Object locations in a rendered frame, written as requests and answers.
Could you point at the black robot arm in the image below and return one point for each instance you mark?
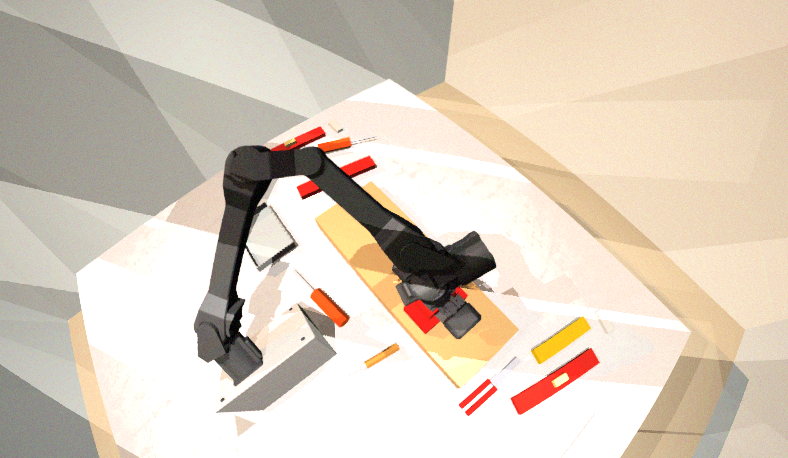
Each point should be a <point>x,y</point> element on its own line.
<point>248,173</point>

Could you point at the orange-handled awl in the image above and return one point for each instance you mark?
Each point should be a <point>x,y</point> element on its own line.
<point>335,313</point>
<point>340,144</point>
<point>378,357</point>

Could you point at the yellow rectangular bar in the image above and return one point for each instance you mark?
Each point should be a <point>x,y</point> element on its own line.
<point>560,340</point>

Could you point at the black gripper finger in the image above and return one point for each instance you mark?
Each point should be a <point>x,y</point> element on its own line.
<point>442,317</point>

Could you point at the orange rectangular panel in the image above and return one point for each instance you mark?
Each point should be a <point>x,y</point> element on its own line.
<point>458,359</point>

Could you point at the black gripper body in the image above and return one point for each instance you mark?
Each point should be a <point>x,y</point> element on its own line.
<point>463,317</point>

